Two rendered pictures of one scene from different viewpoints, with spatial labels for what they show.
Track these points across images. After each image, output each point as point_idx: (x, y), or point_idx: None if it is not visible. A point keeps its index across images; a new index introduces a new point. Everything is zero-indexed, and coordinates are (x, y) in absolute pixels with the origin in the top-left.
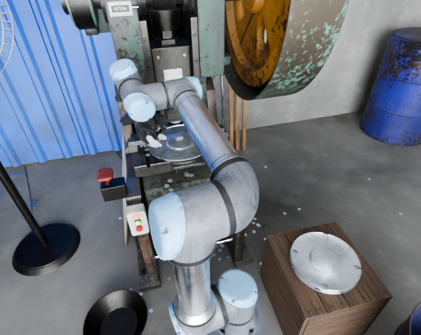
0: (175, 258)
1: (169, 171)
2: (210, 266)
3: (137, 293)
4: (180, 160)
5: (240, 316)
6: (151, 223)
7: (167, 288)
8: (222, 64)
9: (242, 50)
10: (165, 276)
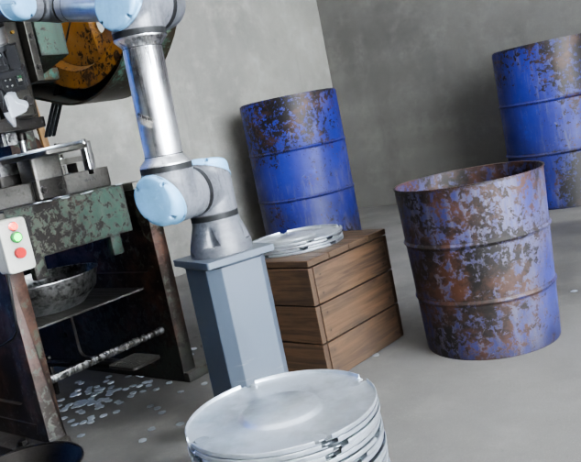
0: (138, 23)
1: (27, 202)
2: (146, 399)
3: (36, 444)
4: (51, 147)
5: (222, 185)
6: (104, 4)
7: (86, 441)
8: (63, 40)
9: (70, 63)
10: (71, 438)
